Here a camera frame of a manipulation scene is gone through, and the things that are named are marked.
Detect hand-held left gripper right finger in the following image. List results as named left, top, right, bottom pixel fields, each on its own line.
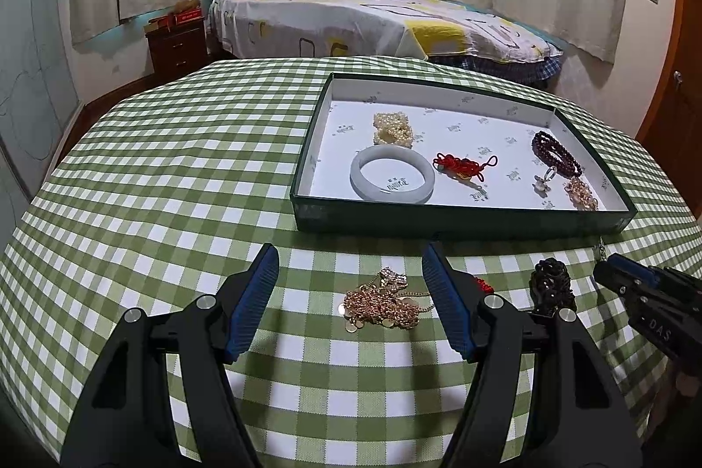
left=421, top=241, right=642, bottom=468

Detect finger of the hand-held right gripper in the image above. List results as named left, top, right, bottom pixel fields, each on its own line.
left=592, top=261, right=645, bottom=307
left=608, top=253, right=702, bottom=293

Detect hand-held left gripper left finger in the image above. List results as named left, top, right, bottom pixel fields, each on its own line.
left=59, top=242, right=280, bottom=468

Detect black carved bead bracelet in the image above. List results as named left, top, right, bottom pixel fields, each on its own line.
left=529, top=257, right=578, bottom=318

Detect gold chain necklace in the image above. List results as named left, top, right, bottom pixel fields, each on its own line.
left=339, top=268, right=437, bottom=334

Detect rose gold chain bracelet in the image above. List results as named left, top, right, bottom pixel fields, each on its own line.
left=564, top=176, right=600, bottom=211

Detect red knotted cord charm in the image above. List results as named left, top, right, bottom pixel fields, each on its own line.
left=432, top=153, right=499, bottom=184

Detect white jade bangle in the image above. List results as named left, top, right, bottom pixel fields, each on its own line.
left=350, top=146, right=437, bottom=201

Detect dark red bead bracelet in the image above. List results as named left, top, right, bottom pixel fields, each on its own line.
left=531, top=130, right=587, bottom=173

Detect pearl bracelet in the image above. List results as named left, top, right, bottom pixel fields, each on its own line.
left=373, top=113, right=415, bottom=150

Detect dark green shallow box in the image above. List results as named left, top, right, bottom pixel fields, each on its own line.
left=290, top=72, right=638, bottom=239

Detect green checkered tablecloth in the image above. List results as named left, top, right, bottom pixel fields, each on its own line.
left=0, top=56, right=702, bottom=468

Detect blue plaid bed skirt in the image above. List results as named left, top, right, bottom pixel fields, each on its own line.
left=428, top=51, right=563, bottom=82

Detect brown wooden door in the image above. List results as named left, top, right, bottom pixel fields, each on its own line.
left=636, top=0, right=702, bottom=217

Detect dark wooden nightstand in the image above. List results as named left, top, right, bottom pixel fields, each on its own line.
left=145, top=25, right=212, bottom=79

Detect red gift box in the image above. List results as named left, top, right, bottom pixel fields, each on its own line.
left=171, top=7, right=205, bottom=27

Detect printed bed sheet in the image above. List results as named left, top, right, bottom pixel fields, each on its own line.
left=207, top=0, right=563, bottom=63

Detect pale sliding wardrobe door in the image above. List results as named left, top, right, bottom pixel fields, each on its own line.
left=0, top=0, right=83, bottom=195

